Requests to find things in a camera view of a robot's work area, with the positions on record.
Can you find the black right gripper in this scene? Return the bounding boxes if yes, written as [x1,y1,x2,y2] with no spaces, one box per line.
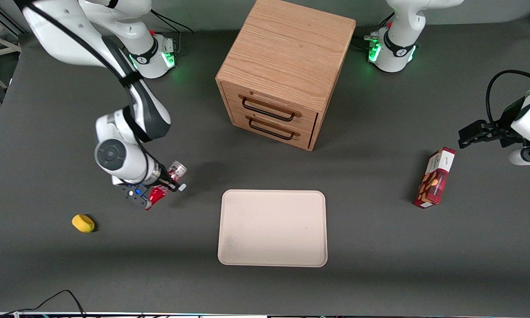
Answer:
[153,170,187,193]

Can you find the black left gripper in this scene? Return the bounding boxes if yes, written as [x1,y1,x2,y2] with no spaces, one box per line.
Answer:
[458,97,530,149]

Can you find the red coke bottle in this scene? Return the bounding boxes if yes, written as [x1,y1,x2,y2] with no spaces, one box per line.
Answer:
[145,161,188,212]

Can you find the beige plastic tray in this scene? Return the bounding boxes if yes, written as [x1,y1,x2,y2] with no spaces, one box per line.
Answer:
[217,190,328,268]

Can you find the red snack box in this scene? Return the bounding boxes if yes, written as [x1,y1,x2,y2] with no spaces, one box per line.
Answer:
[414,147,456,209]

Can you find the wooden drawer front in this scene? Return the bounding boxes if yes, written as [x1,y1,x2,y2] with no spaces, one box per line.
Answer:
[223,82,319,134]
[229,107,316,150]

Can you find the yellow sponge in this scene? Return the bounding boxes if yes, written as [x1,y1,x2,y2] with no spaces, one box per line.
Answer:
[72,214,95,233]

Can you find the wooden drawer cabinet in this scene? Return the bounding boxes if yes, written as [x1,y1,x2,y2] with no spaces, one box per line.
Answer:
[215,0,357,152]

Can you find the black metal drawer handle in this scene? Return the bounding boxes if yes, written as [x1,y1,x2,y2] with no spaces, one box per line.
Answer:
[248,117,295,141]
[241,97,295,122]

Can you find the black left arm base cable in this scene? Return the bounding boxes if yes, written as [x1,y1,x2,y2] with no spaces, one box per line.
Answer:
[352,13,396,50]

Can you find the black arm base cable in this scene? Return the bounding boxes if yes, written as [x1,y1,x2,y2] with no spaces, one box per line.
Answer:
[352,13,396,50]
[150,11,194,34]

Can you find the black cable on table edge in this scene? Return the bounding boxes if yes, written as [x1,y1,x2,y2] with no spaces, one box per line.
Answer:
[0,289,87,318]

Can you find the black right arm base cable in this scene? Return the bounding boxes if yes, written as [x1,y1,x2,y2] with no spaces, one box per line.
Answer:
[150,11,194,34]

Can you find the white chair frame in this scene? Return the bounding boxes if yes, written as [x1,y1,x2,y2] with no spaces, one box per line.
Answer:
[0,24,22,89]

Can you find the aluminium frame rail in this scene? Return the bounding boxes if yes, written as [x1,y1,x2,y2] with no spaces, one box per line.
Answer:
[0,0,27,35]

